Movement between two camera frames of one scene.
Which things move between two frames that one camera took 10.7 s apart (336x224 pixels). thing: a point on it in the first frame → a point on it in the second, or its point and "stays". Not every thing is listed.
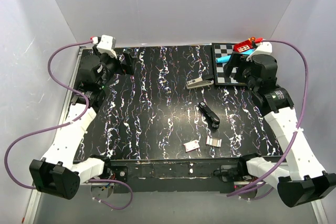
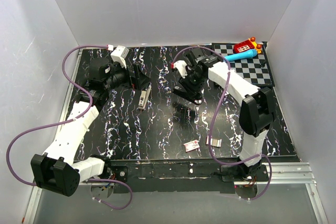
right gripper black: (237, 60) → (184, 80)
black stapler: (212, 118) → (197, 98)
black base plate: (170, 176) stays
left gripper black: (128, 67) → (137, 80)
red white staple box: (191, 146) stays
